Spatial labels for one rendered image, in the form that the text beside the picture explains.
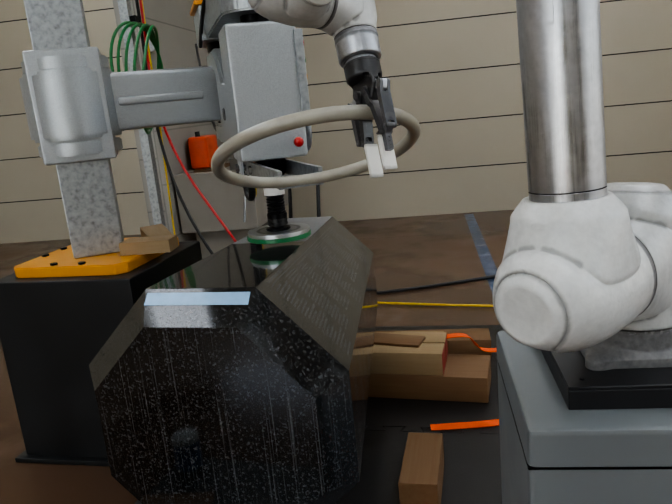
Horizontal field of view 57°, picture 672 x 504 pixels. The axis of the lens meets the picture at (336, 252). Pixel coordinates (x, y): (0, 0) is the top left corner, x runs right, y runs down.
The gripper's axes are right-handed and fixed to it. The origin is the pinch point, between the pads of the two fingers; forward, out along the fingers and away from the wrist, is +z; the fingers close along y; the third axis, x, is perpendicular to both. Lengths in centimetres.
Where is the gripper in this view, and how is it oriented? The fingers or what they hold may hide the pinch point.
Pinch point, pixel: (380, 157)
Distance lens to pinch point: 126.1
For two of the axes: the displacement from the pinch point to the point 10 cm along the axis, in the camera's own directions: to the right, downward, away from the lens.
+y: -4.6, 2.0, 8.6
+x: -8.7, 1.0, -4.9
